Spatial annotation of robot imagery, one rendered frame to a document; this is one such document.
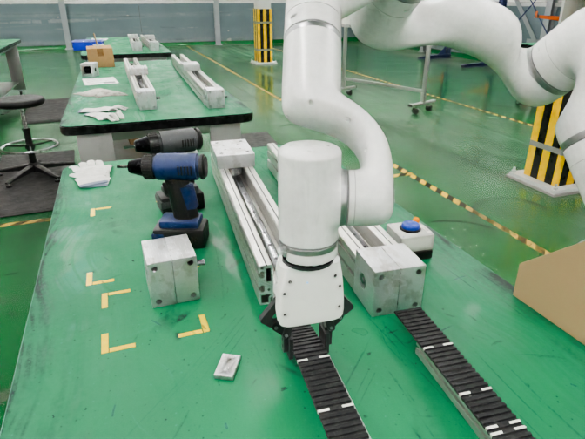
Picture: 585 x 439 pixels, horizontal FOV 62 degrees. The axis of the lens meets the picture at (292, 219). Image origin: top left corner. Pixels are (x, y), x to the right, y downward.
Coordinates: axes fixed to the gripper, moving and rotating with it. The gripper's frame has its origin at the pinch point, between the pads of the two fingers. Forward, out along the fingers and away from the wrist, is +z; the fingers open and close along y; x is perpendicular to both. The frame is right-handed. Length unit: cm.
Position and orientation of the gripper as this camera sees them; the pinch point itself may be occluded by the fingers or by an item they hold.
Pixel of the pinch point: (306, 341)
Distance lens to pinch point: 78.9
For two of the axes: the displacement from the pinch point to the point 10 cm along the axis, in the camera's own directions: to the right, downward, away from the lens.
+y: 9.7, -1.1, 2.3
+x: -2.6, -4.0, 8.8
